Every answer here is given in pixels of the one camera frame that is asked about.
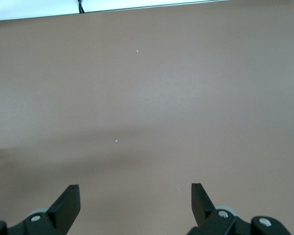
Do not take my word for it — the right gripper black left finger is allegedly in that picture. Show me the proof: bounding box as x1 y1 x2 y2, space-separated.
0 184 81 235

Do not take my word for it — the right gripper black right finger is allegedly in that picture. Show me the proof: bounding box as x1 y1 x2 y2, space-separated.
186 183 294 235

